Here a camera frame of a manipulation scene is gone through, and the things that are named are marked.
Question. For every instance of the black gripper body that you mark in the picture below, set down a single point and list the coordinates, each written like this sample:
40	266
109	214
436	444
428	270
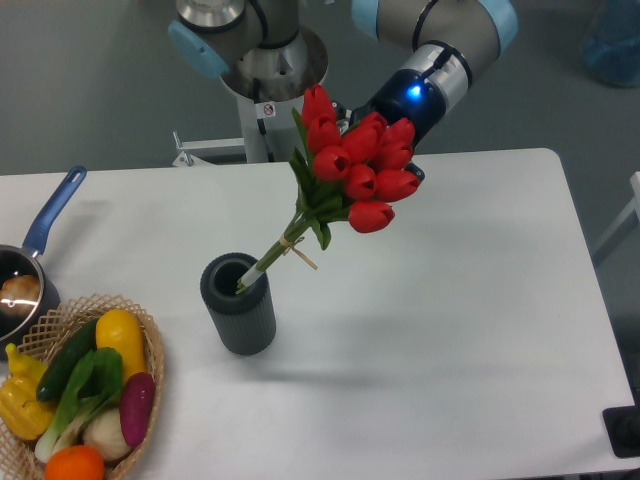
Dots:
371	112

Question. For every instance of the red tulip bouquet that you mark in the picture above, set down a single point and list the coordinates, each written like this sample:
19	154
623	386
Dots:
353	176

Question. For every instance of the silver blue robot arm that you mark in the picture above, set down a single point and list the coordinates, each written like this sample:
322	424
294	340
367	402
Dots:
267	59

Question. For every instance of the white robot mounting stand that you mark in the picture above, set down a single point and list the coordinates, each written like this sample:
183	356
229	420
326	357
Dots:
268	134

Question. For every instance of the dark grey ribbed vase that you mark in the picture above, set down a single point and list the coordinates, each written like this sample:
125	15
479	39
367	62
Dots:
245	321

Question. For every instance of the blue translucent container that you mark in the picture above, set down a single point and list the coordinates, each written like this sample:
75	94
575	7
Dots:
610	49

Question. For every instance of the black device at edge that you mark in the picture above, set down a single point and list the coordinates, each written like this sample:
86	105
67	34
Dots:
622	426

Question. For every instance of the purple eggplant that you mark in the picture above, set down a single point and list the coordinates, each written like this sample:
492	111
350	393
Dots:
135	407

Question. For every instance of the green bok choy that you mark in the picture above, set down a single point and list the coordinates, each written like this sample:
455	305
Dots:
95	383

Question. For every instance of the green cucumber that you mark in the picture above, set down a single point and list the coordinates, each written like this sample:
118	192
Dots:
54	380

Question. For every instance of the beige garlic bulb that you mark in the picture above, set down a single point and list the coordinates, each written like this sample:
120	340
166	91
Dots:
104	434

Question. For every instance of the bread roll in pan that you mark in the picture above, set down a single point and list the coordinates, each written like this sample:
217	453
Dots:
19	296

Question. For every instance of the orange fruit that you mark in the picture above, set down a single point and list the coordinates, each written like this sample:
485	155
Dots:
79	462

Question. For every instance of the yellow bell pepper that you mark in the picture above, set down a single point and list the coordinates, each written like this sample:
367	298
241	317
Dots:
23	414

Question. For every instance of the woven bamboo basket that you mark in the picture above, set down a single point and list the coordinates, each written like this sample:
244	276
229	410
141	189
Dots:
43	340

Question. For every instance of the white frame at right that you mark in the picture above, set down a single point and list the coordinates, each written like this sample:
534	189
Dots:
620	227

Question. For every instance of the blue handled saucepan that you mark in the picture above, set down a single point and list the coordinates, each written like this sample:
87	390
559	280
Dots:
24	260

